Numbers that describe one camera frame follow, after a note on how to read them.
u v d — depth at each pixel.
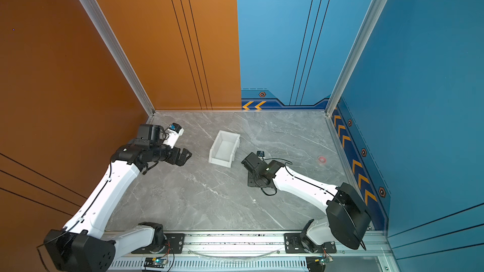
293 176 0.52
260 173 0.63
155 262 0.71
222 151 0.99
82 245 0.37
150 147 0.58
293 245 0.72
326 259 0.69
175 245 0.74
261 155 0.76
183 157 0.70
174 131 0.68
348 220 0.40
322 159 0.98
